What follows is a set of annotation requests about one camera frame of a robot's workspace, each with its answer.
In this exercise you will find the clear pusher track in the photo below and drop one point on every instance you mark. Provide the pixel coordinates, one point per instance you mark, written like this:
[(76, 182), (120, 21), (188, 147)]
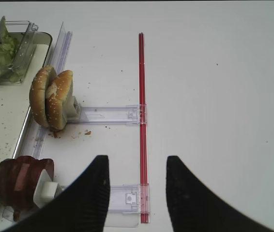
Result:
[(127, 115), (125, 206)]

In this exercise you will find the clear pusher track right front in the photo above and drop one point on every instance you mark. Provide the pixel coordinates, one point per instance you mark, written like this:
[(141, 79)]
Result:
[(125, 206)]

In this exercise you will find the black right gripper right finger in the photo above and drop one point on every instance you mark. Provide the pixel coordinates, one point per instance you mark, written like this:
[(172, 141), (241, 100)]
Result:
[(192, 207)]

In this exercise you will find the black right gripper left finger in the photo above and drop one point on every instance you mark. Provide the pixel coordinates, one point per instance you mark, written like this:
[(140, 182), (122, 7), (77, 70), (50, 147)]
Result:
[(81, 207)]

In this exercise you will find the metal serving tray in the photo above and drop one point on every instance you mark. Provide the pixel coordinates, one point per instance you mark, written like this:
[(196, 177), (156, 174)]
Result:
[(14, 101)]

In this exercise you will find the clear pusher track right rear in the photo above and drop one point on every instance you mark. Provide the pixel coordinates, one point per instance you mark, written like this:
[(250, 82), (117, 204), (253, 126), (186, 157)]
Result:
[(127, 115)]

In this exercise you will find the white pusher block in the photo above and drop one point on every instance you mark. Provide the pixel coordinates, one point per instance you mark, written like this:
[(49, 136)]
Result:
[(71, 108), (46, 190)]

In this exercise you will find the sesame bun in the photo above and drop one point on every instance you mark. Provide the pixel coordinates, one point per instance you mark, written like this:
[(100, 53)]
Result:
[(37, 94), (56, 94)]

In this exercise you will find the white pusher block right rear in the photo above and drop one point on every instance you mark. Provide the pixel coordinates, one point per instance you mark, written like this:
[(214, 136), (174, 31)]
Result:
[(71, 108)]

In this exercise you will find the green lettuce leaves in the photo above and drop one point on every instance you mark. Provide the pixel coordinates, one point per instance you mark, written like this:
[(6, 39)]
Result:
[(8, 49)]

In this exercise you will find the rear sesame bun top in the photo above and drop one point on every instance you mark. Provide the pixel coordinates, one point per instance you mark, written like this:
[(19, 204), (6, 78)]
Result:
[(56, 94)]

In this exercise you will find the red strip right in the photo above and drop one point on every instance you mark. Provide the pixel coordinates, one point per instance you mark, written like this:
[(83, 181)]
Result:
[(144, 216)]

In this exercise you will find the clear plastic container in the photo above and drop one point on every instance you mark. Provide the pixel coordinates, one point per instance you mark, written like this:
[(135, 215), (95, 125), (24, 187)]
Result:
[(25, 32)]

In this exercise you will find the brown meat patties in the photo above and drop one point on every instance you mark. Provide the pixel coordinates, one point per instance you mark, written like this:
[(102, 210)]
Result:
[(19, 178)]

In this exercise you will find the clear divider rail right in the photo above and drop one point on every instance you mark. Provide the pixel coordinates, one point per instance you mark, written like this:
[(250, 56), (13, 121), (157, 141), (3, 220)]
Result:
[(57, 60)]

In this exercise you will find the front sesame bun top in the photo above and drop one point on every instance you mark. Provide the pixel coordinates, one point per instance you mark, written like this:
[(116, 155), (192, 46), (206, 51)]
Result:
[(37, 94)]

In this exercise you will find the white pusher block right front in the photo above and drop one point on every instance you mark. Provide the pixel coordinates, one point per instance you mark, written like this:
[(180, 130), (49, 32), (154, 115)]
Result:
[(46, 190)]

